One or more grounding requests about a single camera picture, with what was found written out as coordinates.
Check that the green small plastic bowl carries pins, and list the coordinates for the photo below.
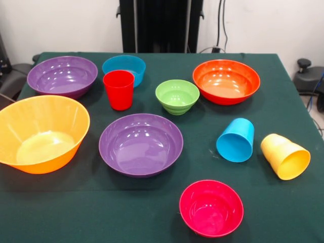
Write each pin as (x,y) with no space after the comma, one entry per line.
(177,96)

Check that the purple plastic bowl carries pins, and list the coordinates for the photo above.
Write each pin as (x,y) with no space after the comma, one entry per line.
(141,146)
(63,76)

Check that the red plastic cup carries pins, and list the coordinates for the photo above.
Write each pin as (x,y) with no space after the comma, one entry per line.
(118,96)

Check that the blue small plastic bowl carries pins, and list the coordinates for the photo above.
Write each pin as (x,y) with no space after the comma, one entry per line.
(126,64)

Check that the orange shallow plastic bowl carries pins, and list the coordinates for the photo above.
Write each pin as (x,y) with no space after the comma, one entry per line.
(225,83)

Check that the light blue plastic cup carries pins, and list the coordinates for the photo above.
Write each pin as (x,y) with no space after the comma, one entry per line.
(235,144)

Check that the magenta small plastic bowl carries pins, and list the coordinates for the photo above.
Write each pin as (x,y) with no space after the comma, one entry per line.
(211,210)

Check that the yellow-orange large plastic bowl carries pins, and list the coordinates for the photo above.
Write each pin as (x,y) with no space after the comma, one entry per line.
(43,131)

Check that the golden yellow plastic cup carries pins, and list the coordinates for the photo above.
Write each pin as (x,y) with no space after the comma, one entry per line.
(283,154)

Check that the dark green tablecloth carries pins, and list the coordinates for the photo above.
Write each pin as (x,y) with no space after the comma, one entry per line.
(278,215)

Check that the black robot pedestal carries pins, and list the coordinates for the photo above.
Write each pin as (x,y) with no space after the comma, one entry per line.
(162,25)

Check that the black pedestal foot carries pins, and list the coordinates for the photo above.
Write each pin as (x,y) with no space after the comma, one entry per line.
(15,76)
(307,76)

